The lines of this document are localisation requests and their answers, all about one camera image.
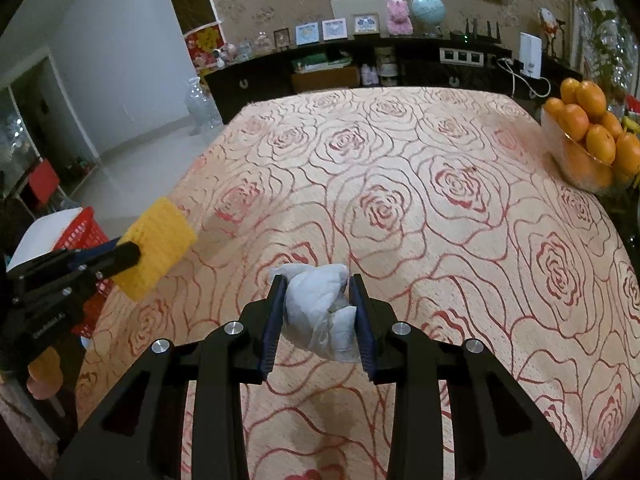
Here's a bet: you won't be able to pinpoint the red white doll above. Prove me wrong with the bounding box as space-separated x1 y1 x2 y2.
538 7 566 58

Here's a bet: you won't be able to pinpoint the green papers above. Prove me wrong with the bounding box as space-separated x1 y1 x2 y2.
295 52 353 71

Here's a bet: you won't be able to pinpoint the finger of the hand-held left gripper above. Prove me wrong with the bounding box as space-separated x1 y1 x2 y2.
67 246 119 268
82 241 142 277

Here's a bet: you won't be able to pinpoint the wooden box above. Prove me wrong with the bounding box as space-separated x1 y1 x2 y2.
291 66 361 93

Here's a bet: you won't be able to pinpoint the black television cabinet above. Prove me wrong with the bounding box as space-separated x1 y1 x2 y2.
205 35 583 126

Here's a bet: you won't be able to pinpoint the glass bowl of oranges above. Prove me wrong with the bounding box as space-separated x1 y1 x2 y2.
544 77 640 191

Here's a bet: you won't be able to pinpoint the white padded bench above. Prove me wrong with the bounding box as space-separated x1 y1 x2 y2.
7 207 83 268

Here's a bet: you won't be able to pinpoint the red chair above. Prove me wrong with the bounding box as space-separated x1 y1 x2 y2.
27 159 63 206

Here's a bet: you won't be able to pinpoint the black router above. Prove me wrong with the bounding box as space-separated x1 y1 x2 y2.
450 17 503 43

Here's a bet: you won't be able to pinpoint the white tissue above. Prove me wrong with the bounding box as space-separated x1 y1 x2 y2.
269 262 360 363

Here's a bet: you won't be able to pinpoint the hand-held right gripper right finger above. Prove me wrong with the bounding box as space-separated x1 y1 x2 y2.
348 273 584 480

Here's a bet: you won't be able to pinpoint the white panel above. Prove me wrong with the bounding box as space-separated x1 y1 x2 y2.
331 0 391 31

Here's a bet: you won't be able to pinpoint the white power strip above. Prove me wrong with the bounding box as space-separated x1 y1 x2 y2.
439 47 485 66

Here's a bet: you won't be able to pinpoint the rose patterned tablecloth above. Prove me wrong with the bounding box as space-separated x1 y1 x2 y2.
75 86 640 480

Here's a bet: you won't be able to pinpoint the clear water jug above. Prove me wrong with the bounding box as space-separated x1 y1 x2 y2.
186 76 223 131

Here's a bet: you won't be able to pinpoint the red yellow floral banner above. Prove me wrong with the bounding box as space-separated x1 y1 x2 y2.
184 24 223 76

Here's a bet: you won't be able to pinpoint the yellow foam net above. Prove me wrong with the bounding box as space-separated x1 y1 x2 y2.
111 197 197 302

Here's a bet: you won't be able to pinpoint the red plastic basket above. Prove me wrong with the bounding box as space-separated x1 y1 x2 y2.
52 206 117 339

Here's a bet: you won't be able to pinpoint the white cable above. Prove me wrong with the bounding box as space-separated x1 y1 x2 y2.
492 57 551 98

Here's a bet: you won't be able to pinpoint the white tower device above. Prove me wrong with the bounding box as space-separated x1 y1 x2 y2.
519 32 543 79

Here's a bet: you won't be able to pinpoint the glass vase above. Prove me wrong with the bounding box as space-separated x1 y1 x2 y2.
587 10 633 96

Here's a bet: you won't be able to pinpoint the light blue globe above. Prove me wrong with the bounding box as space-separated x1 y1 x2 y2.
411 0 447 37

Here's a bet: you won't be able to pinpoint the pink plush toy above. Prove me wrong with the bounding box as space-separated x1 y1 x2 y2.
386 0 413 36

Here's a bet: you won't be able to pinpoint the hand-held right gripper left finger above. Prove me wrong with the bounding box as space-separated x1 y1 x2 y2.
51 275 287 480

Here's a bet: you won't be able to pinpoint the person's left hand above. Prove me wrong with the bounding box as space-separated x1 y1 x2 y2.
27 347 63 401

